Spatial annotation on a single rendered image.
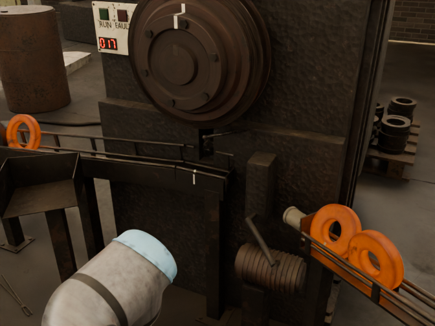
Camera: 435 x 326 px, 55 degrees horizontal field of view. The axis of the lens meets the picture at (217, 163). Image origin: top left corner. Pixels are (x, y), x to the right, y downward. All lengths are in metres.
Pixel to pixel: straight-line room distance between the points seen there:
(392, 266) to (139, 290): 0.65
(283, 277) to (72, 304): 0.88
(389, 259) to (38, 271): 1.70
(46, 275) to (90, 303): 1.65
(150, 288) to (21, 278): 1.66
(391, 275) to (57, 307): 0.77
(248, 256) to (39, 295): 1.11
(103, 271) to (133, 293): 0.05
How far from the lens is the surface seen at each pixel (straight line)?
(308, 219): 1.28
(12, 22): 4.06
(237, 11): 1.24
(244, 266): 1.41
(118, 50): 1.65
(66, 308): 0.62
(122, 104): 1.68
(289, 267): 1.38
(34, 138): 2.01
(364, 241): 1.13
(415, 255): 2.43
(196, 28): 1.21
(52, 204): 1.62
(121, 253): 0.66
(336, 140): 1.39
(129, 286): 0.64
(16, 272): 2.33
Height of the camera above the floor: 1.45
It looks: 28 degrees down
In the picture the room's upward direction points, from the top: straight up
